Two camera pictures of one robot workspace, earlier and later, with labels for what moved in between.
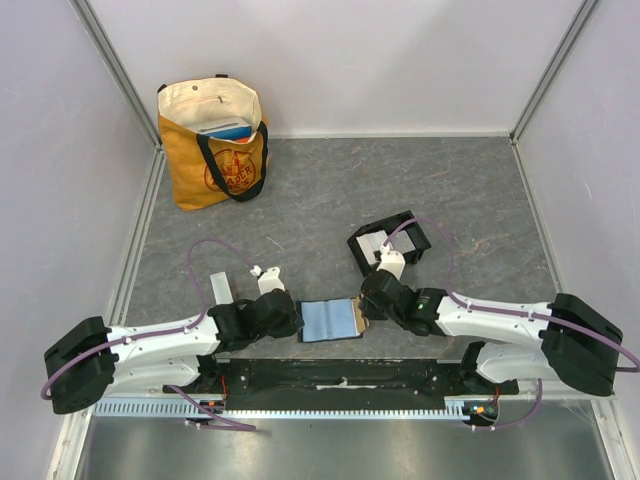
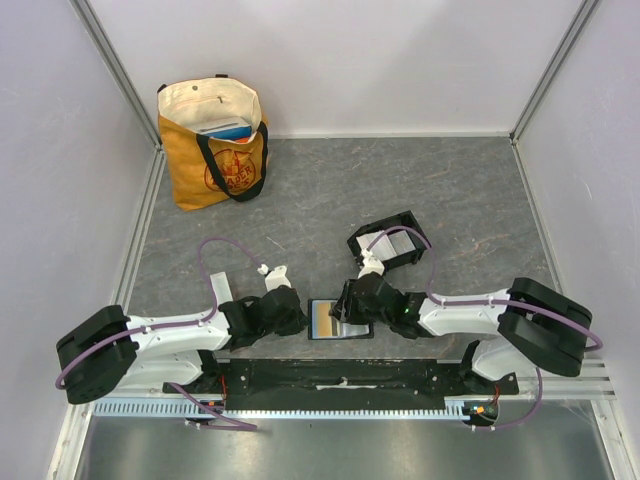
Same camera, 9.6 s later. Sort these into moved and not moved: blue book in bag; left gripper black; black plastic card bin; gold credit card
Moved: gold credit card
Not moved: left gripper black; black plastic card bin; blue book in bag
